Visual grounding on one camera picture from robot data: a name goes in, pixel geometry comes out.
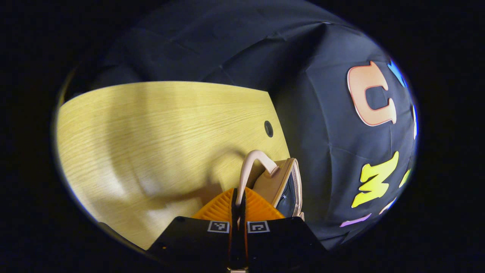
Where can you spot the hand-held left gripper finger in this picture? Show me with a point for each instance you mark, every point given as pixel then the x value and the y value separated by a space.
pixel 233 235
pixel 242 235

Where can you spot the pink suitcase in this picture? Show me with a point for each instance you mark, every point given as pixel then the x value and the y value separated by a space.
pixel 276 182

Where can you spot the black backdrop cloth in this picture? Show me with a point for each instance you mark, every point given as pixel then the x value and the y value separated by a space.
pixel 322 125

